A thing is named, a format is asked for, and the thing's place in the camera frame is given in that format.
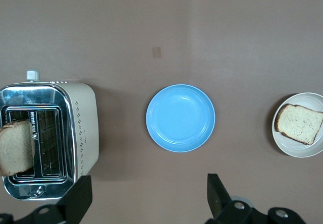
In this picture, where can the blue plate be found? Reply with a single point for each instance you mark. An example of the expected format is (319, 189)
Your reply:
(180, 118)

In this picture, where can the cream and chrome toaster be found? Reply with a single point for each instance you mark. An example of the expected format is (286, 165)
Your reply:
(83, 123)

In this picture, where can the bread slice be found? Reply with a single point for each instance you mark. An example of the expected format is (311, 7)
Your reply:
(15, 148)
(297, 123)

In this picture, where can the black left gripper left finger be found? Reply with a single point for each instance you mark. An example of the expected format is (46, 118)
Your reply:
(75, 198)

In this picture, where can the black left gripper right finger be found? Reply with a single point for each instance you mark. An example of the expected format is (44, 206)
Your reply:
(217, 196)

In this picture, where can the beige plate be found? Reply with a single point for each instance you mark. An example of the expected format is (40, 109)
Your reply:
(290, 148)

